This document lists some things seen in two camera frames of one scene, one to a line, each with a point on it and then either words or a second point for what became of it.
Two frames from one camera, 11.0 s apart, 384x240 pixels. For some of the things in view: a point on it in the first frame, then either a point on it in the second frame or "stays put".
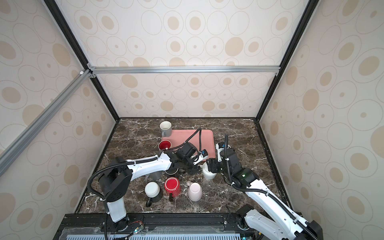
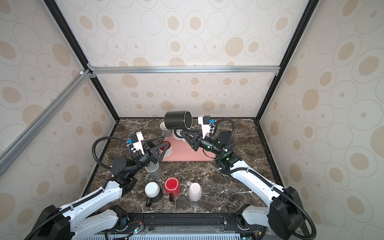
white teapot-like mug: x=207 y=174 to x=178 y=132
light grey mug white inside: x=166 y=128 stays put
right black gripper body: x=216 y=167 to x=209 y=145
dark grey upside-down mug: x=155 y=176 stays put
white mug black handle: x=153 y=190 stays put
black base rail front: x=155 y=226 stays put
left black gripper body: x=187 y=164 to x=143 y=160
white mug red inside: x=164 y=144 stays put
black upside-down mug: x=173 y=171 to x=178 y=120
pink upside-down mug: x=195 y=191 stays put
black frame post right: x=308 y=13 stays put
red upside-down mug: x=172 y=187 stays put
